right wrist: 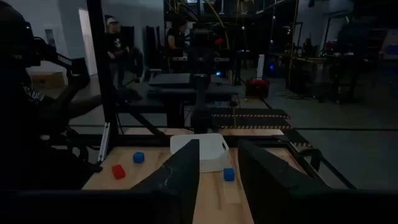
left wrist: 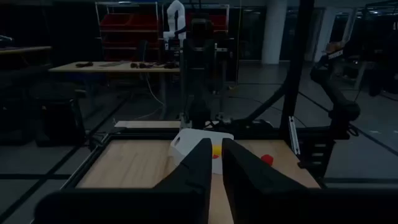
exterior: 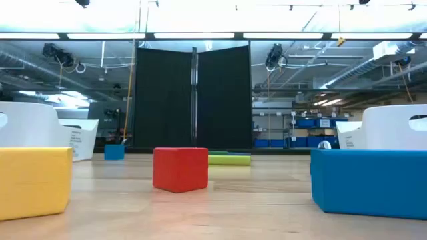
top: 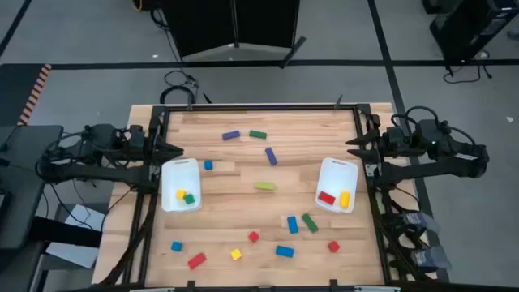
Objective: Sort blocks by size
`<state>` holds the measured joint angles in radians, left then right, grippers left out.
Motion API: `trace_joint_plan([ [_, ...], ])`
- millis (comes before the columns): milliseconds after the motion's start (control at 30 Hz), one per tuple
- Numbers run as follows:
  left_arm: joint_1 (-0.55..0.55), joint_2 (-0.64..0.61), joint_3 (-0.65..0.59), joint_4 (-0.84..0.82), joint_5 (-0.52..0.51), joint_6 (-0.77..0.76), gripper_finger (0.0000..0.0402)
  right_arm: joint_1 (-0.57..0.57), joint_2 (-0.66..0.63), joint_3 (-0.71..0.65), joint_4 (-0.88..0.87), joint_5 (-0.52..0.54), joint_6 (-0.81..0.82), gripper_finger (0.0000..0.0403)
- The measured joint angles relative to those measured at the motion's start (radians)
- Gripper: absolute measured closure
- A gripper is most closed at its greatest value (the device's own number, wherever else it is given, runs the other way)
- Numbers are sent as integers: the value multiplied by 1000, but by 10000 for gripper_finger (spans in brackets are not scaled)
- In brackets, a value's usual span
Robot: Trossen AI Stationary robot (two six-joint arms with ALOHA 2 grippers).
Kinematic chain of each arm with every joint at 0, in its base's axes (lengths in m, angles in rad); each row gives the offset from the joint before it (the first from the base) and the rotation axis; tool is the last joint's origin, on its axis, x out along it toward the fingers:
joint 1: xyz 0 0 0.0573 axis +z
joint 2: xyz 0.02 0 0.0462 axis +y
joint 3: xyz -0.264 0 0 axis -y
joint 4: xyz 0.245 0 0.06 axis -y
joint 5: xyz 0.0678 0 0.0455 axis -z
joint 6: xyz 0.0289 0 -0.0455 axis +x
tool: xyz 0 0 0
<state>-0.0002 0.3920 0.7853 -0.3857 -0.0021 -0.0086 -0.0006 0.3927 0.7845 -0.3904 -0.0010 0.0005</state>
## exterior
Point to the black partition panel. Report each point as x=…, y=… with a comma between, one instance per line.
x=225, y=100
x=163, y=100

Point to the dark green cylinder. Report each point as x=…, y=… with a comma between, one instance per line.
x=218, y=153

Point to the blue cylinder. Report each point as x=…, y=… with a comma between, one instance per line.
x=240, y=154

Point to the light green block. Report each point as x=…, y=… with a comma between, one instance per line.
x=229, y=160

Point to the blue storage bin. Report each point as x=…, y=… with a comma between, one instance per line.
x=262, y=143
x=338, y=122
x=312, y=141
x=277, y=143
x=306, y=123

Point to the red cube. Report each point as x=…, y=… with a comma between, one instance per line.
x=180, y=170

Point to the metal storage shelf rack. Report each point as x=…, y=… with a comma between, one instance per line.
x=283, y=115

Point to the small blue cube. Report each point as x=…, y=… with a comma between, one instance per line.
x=114, y=152

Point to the white bin with printed label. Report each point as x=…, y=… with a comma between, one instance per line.
x=348, y=136
x=81, y=138

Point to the yellow hanging tag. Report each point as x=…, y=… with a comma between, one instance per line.
x=341, y=41

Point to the large blue block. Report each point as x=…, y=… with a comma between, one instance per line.
x=370, y=183

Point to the yellow block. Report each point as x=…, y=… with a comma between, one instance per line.
x=33, y=183

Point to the black light frame bar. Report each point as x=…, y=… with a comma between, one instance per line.
x=238, y=35

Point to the white ceiling duct unit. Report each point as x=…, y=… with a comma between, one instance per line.
x=390, y=50

